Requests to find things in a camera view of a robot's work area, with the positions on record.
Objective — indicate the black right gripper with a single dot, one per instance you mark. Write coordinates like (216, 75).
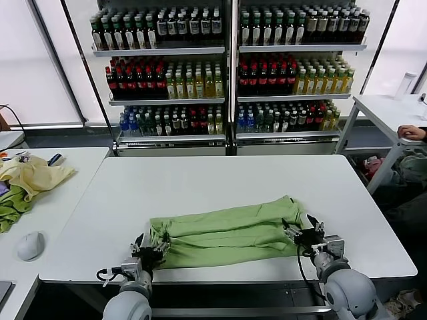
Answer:
(308, 238)

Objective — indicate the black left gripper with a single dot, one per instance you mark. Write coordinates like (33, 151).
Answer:
(148, 256)

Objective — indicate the light green T-shirt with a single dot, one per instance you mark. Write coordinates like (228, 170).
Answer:
(227, 230)

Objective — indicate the dark sleeved forearm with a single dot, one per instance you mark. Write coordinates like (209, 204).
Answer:
(425, 135)

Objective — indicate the grey green clothes pile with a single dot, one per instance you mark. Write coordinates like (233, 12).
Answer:
(412, 166)

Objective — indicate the bystander bare hand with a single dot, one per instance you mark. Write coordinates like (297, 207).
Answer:
(413, 132)

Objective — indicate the black storage basket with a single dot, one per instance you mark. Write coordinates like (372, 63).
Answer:
(357, 169)

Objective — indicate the pink red cloth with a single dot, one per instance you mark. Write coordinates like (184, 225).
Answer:
(373, 165)

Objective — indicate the black trousers leg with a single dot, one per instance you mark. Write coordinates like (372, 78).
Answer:
(410, 220)

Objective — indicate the small white cap dark bottle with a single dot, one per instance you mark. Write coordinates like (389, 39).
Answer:
(175, 126)
(285, 124)
(166, 127)
(293, 121)
(302, 121)
(158, 127)
(276, 124)
(183, 126)

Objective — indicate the small red label dark bottle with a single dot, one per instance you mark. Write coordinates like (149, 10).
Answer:
(310, 120)
(193, 126)
(201, 126)
(319, 120)

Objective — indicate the small yellow drink bottle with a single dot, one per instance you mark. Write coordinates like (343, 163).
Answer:
(327, 121)
(210, 126)
(335, 120)
(219, 126)

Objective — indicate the small dark green bottle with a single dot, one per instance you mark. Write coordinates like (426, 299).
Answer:
(259, 124)
(149, 126)
(268, 124)
(140, 126)

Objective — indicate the blue water bottle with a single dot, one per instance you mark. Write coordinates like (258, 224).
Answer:
(132, 126)
(241, 124)
(124, 126)
(250, 124)

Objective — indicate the white computer mouse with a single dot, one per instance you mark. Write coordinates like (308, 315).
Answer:
(30, 246)

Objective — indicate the beige sneaker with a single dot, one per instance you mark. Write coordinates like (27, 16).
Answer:
(405, 296)

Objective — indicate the pale yellow garment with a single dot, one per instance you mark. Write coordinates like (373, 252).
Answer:
(36, 176)

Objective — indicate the crumpled green garment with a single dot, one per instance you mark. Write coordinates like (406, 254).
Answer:
(13, 203)

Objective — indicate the yellow juice bottle green cap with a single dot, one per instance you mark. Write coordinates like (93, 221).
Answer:
(310, 85)
(319, 85)
(171, 88)
(300, 85)
(199, 87)
(329, 85)
(189, 88)
(339, 85)
(209, 87)
(180, 88)
(348, 83)
(218, 86)

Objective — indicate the red cap cola bottle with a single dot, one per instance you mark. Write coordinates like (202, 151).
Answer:
(140, 85)
(272, 81)
(160, 85)
(291, 81)
(120, 86)
(253, 81)
(150, 85)
(243, 81)
(262, 81)
(282, 81)
(111, 86)
(130, 86)

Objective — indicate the dark grey flat device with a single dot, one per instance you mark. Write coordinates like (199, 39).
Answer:
(4, 291)

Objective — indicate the small dark patterned object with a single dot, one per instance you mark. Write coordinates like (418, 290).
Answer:
(23, 158)

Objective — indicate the purple cloth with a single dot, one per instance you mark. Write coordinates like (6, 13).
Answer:
(3, 188)

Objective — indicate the clear plastic bottle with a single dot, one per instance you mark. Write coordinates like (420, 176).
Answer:
(405, 86)

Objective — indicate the small dark desk object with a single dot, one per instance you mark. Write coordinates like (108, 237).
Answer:
(423, 98)

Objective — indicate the metal drinks shelf rack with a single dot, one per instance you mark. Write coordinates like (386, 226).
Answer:
(300, 47)
(160, 51)

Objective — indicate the black diagonal window bar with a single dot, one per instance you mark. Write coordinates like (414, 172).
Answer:
(379, 46)
(87, 66)
(421, 81)

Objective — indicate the brown cardboard box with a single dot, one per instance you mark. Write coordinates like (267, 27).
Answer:
(2, 121)

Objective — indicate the green cap white label bottle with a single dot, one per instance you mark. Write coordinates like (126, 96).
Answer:
(140, 38)
(278, 35)
(289, 35)
(267, 35)
(129, 38)
(108, 38)
(97, 38)
(300, 33)
(151, 37)
(245, 35)
(256, 35)
(118, 38)

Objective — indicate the beige label tea bottle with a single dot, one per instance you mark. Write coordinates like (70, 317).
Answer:
(322, 28)
(311, 28)

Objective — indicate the grey label tea bottle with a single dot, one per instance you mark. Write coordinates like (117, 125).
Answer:
(333, 28)
(364, 26)
(343, 28)
(354, 28)

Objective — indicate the grey diagonal window bar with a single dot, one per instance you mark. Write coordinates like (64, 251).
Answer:
(55, 56)

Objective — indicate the white cap dark drink bottle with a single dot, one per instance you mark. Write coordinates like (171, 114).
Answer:
(193, 27)
(205, 27)
(171, 28)
(215, 26)
(161, 28)
(182, 28)

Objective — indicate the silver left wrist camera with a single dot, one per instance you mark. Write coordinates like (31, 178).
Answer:
(130, 267)

